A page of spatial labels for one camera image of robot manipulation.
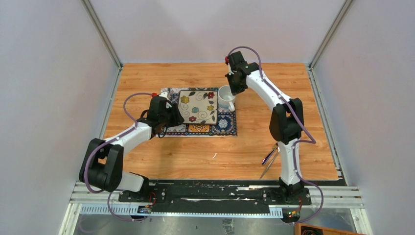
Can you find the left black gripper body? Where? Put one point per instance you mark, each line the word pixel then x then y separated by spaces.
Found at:
pixel 171 118

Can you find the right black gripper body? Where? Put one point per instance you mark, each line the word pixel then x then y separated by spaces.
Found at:
pixel 236 87

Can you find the white mug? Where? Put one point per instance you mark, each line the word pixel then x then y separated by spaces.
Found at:
pixel 225 98

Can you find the square floral plate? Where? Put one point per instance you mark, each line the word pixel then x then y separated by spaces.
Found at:
pixel 198 106

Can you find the colourful patterned placemat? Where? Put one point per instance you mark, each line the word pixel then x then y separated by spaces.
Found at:
pixel 225 126

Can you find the silver fork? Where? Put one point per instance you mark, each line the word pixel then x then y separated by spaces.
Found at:
pixel 270 163

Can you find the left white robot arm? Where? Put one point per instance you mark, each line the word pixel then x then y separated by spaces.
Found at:
pixel 102 167

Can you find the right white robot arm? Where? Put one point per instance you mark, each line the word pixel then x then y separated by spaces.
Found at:
pixel 286 123

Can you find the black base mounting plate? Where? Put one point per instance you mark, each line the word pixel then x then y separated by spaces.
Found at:
pixel 216 197

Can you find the orange wooden box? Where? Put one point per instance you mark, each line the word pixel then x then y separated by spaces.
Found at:
pixel 305 229

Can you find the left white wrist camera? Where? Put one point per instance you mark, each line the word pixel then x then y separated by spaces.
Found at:
pixel 164 94

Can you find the purple handled knife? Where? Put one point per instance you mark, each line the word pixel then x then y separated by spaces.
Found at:
pixel 273 150

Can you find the aluminium frame rail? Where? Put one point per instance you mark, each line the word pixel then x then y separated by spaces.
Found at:
pixel 326 197

